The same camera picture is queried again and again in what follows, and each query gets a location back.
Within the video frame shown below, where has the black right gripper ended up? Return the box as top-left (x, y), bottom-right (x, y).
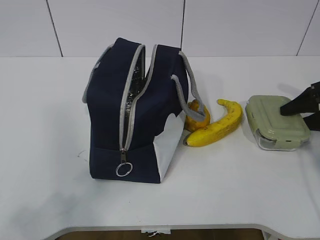
top-left (280, 81), bottom-right (320, 131)

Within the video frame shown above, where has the green lidded glass food container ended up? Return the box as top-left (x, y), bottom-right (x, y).
top-left (245, 95), bottom-right (311, 151)

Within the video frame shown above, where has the yellow banana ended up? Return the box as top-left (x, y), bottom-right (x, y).
top-left (184, 99), bottom-right (243, 147)

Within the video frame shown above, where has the yellow pear-shaped fruit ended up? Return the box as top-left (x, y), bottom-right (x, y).
top-left (184, 99), bottom-right (211, 132)

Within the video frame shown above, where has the navy blue insulated lunch bag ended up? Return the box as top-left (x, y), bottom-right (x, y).
top-left (82, 38), bottom-right (205, 184)

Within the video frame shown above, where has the white tape on table edge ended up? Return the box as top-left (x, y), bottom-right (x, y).
top-left (141, 228), bottom-right (171, 238)

